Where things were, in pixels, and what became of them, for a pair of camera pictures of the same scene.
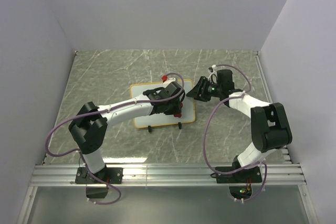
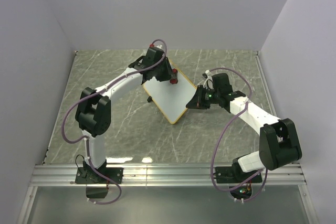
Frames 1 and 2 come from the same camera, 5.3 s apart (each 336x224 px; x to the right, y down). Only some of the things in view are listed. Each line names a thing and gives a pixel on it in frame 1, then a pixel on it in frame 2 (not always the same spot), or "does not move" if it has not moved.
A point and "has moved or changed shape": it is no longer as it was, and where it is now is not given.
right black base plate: [253, 175] does not move
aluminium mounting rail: [167, 175] does not move
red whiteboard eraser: [178, 115] → [174, 80]
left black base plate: [109, 175] does not move
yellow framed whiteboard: [188, 110] has moved or changed shape
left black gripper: [176, 110] → [168, 75]
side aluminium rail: [285, 150] does not move
